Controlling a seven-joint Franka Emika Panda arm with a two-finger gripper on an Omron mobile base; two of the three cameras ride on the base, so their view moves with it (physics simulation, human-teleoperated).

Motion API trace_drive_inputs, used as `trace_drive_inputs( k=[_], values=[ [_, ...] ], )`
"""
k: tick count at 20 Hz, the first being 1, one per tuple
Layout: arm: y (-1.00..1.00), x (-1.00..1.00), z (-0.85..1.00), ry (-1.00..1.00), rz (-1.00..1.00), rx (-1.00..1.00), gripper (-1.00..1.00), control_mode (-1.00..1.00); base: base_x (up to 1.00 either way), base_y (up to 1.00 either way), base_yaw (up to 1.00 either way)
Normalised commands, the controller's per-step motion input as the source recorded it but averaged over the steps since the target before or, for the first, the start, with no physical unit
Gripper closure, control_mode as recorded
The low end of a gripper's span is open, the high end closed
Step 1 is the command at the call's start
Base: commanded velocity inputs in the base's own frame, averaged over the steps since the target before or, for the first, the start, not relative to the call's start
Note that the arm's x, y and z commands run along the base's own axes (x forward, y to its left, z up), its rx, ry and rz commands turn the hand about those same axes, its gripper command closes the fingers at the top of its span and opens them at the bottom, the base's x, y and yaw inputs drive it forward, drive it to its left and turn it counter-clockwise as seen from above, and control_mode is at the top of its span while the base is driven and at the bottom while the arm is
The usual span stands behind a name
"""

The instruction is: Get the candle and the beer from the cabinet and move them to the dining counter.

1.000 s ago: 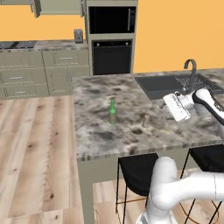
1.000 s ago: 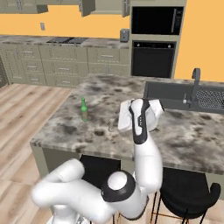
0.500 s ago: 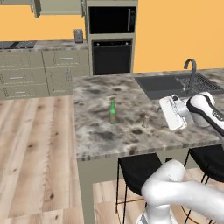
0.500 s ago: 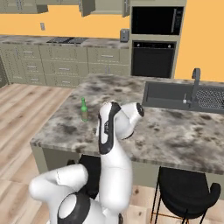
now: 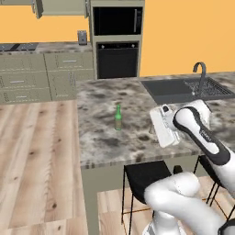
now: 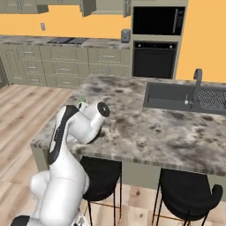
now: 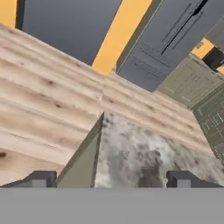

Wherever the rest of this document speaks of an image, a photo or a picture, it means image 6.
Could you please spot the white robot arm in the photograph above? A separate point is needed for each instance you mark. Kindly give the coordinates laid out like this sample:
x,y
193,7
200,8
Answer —
x,y
64,182

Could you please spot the sage green tall appliance cabinet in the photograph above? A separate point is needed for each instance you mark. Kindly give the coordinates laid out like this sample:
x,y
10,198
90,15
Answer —
x,y
156,38

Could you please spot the clear drinking glass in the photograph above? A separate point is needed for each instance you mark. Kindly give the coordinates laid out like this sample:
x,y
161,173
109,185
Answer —
x,y
112,126

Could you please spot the small green-topped object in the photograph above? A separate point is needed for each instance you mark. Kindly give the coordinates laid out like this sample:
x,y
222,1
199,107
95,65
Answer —
x,y
82,101

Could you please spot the dark grey sink basin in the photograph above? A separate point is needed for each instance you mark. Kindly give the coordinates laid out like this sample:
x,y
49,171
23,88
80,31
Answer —
x,y
173,95

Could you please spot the black bar stool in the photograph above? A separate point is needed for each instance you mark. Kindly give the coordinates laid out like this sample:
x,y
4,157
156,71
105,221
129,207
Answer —
x,y
182,194
101,176

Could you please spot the sage green island base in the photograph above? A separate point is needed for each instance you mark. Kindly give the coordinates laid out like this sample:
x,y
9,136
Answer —
x,y
138,174

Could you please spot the sage green base cupboards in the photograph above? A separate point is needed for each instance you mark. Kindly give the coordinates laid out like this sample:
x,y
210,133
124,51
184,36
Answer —
x,y
64,64

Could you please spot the small grey countertop appliance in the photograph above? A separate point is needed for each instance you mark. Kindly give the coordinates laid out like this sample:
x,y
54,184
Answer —
x,y
125,35

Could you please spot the black hob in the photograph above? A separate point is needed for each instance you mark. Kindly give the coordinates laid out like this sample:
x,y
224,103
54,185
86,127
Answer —
x,y
67,40

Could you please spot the dark grey tap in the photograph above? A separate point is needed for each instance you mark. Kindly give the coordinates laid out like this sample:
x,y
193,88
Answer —
x,y
197,86

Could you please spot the black built-in microwave oven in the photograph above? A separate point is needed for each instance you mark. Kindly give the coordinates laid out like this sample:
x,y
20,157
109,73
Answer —
x,y
156,20

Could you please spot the sage green wall cupboards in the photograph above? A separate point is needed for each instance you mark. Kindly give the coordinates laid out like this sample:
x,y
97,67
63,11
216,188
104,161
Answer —
x,y
109,6
17,6

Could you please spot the grey wall socket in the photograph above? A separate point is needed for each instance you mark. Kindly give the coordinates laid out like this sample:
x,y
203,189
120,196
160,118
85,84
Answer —
x,y
43,26

